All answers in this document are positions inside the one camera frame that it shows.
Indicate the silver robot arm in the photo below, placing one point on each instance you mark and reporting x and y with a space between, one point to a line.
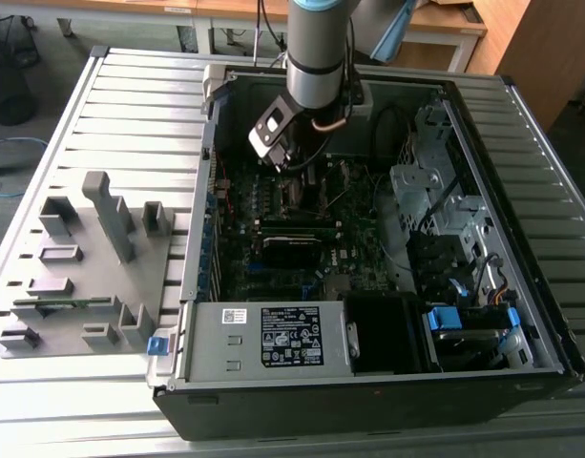
316 47

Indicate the CPU socket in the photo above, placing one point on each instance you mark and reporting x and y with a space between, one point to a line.
292 198

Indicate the green RAM stick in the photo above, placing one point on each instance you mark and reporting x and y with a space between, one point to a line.
63 301
297 224

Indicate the silver drive cage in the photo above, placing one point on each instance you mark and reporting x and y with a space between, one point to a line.
409 188

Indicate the green motherboard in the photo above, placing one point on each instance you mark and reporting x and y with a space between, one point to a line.
363 238

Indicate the black expansion card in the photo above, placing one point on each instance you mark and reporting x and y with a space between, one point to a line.
292 255

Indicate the grey case release latch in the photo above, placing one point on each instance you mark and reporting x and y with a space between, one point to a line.
213 81

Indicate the chipset heat sink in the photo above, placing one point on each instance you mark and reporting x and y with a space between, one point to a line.
339 286

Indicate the hard disk in blue carrier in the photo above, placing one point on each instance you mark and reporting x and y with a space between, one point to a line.
447 318

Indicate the grey power supply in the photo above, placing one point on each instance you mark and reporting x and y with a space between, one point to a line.
206 343

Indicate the wooden cabinet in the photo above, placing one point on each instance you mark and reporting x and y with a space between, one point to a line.
549 57

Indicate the blue case latch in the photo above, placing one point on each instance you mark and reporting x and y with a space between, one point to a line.
158 347

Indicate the grey parts rack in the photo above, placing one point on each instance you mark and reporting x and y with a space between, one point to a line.
96 276

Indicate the black PC case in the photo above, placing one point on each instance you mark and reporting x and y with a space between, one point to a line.
320 410

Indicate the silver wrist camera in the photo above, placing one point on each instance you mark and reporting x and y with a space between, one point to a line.
273 126

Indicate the black drive bay bracket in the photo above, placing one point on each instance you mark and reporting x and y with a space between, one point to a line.
435 257

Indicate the wooden desk white frame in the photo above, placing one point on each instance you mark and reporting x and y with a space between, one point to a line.
454 29
106 4

